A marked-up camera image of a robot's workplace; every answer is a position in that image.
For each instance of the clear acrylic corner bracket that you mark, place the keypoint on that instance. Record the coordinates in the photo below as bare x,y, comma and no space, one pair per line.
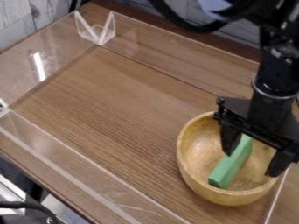
95,33

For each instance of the brown wooden bowl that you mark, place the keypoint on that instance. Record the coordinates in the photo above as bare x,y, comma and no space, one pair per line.
198,155

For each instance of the green rectangular block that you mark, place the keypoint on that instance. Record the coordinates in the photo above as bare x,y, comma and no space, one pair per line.
230,165

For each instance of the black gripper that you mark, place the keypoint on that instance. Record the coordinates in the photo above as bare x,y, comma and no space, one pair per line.
266,118

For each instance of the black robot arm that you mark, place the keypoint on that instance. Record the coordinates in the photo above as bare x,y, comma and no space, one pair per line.
277,17

